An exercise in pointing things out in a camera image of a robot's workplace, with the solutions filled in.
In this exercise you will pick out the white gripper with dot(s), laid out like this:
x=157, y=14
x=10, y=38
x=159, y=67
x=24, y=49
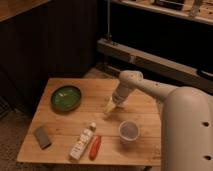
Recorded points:
x=118, y=97

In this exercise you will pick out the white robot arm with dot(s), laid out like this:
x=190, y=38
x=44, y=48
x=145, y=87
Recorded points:
x=186, y=121

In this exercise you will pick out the green ceramic bowl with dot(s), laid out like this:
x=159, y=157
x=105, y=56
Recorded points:
x=66, y=98

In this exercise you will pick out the wooden table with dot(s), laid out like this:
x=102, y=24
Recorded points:
x=64, y=129

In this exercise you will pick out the white tube bottle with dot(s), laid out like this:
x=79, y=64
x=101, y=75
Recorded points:
x=82, y=142

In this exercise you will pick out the grey sponge block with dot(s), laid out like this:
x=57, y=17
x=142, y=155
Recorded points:
x=42, y=137

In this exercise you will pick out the grey metal beam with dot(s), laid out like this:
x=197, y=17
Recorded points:
x=159, y=65

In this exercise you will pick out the metal vertical pole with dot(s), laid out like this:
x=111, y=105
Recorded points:
x=108, y=20

